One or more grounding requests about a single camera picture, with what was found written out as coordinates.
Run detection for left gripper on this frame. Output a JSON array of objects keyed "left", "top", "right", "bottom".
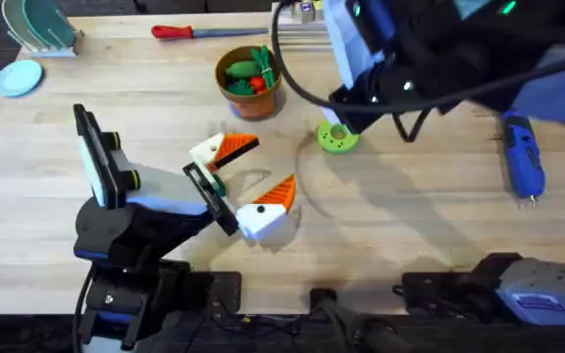
[{"left": 73, "top": 131, "right": 298, "bottom": 269}]

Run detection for blue electric screwdriver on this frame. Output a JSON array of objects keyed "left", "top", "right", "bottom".
[{"left": 501, "top": 111, "right": 547, "bottom": 206}]

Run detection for green disc with holes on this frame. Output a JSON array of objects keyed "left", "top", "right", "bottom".
[{"left": 317, "top": 121, "right": 361, "bottom": 156}]

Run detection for right wrist flat plate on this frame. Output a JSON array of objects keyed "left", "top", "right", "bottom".
[{"left": 320, "top": 0, "right": 387, "bottom": 91}]

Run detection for wrist flat plate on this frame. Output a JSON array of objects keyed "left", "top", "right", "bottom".
[
  {"left": 320, "top": 0, "right": 387, "bottom": 91},
  {"left": 73, "top": 102, "right": 120, "bottom": 211}
]

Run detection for grey metal bars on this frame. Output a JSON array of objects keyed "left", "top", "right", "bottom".
[{"left": 270, "top": 22, "right": 334, "bottom": 53}]

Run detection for brown tub with toys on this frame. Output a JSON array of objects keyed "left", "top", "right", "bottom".
[{"left": 214, "top": 44, "right": 284, "bottom": 121}]

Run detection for small grey box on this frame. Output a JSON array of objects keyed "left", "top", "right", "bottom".
[{"left": 289, "top": 0, "right": 325, "bottom": 25}]

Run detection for left wrist flat plate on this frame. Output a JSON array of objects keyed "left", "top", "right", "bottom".
[{"left": 73, "top": 102, "right": 120, "bottom": 211}]

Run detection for pale peg rack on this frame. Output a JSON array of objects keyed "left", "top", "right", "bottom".
[{"left": 6, "top": 28, "right": 85, "bottom": 60}]

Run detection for light blue plate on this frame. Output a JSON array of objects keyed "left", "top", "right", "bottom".
[{"left": 0, "top": 59, "right": 45, "bottom": 99}]

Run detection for teal plate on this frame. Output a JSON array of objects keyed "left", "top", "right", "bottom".
[{"left": 21, "top": 0, "right": 78, "bottom": 49}]

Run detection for clear pale plate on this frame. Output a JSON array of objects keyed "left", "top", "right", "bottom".
[{"left": 1, "top": 0, "right": 33, "bottom": 50}]

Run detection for thin black cable loop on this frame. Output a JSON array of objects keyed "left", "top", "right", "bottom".
[{"left": 391, "top": 108, "right": 433, "bottom": 144}]

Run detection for black rail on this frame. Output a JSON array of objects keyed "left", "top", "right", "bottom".
[{"left": 183, "top": 271, "right": 504, "bottom": 353}]

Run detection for red-handled grey tool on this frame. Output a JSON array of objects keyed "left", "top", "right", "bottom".
[{"left": 150, "top": 24, "right": 271, "bottom": 42}]

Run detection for black hose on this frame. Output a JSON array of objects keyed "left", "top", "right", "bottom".
[{"left": 308, "top": 287, "right": 414, "bottom": 353}]

